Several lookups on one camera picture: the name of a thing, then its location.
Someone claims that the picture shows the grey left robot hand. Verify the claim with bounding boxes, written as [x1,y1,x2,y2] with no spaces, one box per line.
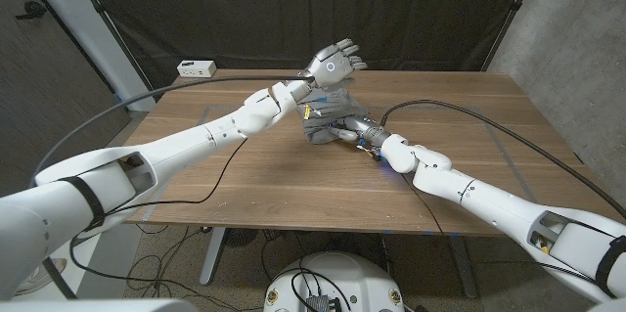
[305,37,369,91]

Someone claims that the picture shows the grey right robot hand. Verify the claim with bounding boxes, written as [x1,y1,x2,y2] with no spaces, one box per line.
[332,114,392,150]

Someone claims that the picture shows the grey fabric shorts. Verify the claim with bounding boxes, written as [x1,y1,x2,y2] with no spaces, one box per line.
[294,87,369,146]

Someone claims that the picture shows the black backdrop curtain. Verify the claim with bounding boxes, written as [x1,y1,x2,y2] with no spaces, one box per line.
[72,0,544,101]

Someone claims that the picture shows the white power strip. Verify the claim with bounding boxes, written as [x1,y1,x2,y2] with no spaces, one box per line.
[176,60,218,79]

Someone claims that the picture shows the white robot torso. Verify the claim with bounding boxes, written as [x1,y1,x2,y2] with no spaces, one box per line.
[262,251,406,312]

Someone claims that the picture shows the dark round grille object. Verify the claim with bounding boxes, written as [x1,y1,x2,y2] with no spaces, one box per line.
[223,227,259,248]

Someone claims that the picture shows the grey table leg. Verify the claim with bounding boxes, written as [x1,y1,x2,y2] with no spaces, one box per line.
[447,233,479,299]
[199,227,227,287]

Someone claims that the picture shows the grey torso electronics box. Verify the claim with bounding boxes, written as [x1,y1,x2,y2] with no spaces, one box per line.
[305,294,343,312]

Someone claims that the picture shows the black backdrop stand pole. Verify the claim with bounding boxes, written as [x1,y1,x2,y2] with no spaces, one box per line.
[63,0,158,102]
[480,0,544,73]

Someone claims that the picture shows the dark wooden door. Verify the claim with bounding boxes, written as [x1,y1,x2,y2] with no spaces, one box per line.
[0,0,132,201]

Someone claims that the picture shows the grey sneaker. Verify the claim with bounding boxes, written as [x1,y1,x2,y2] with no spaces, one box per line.
[14,257,67,296]

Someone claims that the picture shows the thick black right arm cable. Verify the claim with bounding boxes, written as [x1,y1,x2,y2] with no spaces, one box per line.
[379,99,626,220]

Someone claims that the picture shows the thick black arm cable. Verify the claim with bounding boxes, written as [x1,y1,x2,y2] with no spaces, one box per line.
[379,99,626,220]
[27,74,317,190]

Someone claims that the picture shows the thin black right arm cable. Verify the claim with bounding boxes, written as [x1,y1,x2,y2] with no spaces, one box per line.
[401,173,445,236]

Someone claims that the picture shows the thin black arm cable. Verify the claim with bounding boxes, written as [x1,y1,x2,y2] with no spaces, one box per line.
[401,173,445,236]
[67,136,249,284]

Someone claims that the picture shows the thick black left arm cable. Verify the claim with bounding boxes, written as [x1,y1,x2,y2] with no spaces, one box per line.
[27,74,317,190]

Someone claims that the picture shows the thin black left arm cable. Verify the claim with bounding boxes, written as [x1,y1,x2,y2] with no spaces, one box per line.
[67,136,249,284]

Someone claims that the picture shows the white door frame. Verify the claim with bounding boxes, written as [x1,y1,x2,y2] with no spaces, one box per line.
[14,0,157,112]

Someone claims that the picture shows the black door handle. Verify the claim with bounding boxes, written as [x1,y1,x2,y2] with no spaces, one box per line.
[14,0,48,22]

